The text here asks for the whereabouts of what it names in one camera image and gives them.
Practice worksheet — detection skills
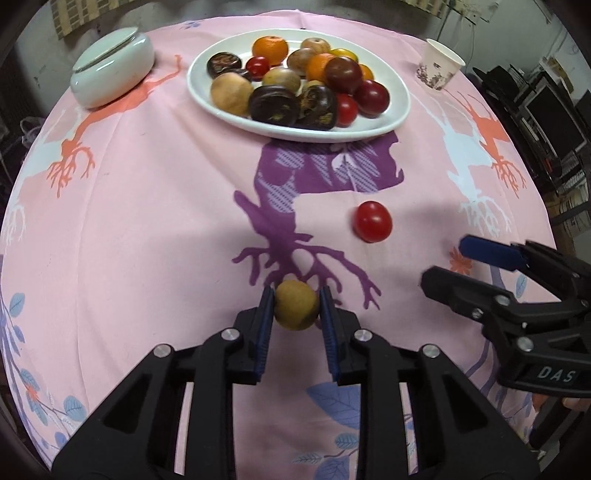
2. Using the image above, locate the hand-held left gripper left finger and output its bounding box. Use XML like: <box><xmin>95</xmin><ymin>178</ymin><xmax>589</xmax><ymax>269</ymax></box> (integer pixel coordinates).
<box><xmin>51</xmin><ymin>286</ymin><xmax>275</xmax><ymax>480</ymax></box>

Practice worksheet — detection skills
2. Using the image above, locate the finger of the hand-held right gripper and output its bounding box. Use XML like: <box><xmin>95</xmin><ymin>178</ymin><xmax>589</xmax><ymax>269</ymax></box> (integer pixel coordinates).
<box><xmin>459</xmin><ymin>234</ymin><xmax>591</xmax><ymax>301</ymax></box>
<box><xmin>420</xmin><ymin>266</ymin><xmax>591</xmax><ymax>365</ymax></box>

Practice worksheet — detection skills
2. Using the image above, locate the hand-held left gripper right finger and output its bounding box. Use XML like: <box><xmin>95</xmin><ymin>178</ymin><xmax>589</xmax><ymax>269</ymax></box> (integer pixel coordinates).
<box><xmin>320</xmin><ymin>286</ymin><xmax>541</xmax><ymax>480</ymax></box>

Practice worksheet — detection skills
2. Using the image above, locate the small tan longan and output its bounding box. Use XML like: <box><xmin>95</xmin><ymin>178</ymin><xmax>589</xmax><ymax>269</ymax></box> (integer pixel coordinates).
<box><xmin>274</xmin><ymin>280</ymin><xmax>320</xmax><ymax>331</ymax></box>

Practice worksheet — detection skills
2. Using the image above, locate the red plum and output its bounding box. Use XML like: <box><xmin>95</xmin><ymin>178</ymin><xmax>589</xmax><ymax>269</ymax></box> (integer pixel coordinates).
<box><xmin>353</xmin><ymin>79</ymin><xmax>391</xmax><ymax>117</ymax></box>

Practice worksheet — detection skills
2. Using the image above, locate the olive yellow round fruit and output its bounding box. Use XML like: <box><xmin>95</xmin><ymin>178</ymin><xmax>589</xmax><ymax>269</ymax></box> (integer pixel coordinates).
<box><xmin>262</xmin><ymin>67</ymin><xmax>303</xmax><ymax>92</ymax></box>

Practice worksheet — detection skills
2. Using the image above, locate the white oval plate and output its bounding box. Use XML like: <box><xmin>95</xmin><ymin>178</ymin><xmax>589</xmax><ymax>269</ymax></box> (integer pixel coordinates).
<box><xmin>186</xmin><ymin>30</ymin><xmax>411</xmax><ymax>142</ymax></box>

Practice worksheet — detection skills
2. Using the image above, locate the person's right hand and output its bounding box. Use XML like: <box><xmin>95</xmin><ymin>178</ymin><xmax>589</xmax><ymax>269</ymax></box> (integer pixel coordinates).
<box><xmin>558</xmin><ymin>396</ymin><xmax>591</xmax><ymax>414</ymax></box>

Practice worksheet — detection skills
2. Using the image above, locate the black computer monitor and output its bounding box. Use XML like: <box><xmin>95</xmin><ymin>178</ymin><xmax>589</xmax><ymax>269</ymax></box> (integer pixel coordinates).
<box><xmin>524</xmin><ymin>83</ymin><xmax>587</xmax><ymax>153</ymax></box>

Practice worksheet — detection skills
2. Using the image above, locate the pink printed tablecloth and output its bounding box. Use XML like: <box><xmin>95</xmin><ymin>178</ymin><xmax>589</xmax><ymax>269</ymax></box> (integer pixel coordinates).
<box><xmin>0</xmin><ymin>16</ymin><xmax>561</xmax><ymax>480</ymax></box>

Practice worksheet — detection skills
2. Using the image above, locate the printed paper cup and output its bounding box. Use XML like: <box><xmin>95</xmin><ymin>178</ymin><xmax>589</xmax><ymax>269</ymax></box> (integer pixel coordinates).
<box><xmin>416</xmin><ymin>38</ymin><xmax>466</xmax><ymax>90</ymax></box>

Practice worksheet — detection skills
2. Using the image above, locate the pale green lidded ceramic jar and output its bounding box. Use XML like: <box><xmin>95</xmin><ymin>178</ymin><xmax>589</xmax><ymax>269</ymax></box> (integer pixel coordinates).
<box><xmin>69</xmin><ymin>27</ymin><xmax>155</xmax><ymax>110</ymax></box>

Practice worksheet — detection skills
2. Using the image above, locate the clear plastic bag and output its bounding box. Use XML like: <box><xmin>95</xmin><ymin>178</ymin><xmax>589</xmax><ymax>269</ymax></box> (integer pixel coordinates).
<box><xmin>21</xmin><ymin>116</ymin><xmax>47</xmax><ymax>144</ymax></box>

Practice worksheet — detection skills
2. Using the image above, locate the brown checked curtain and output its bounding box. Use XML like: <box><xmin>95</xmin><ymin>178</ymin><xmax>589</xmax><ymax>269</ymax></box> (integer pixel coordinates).
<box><xmin>53</xmin><ymin>0</ymin><xmax>100</xmax><ymax>40</ymax></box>

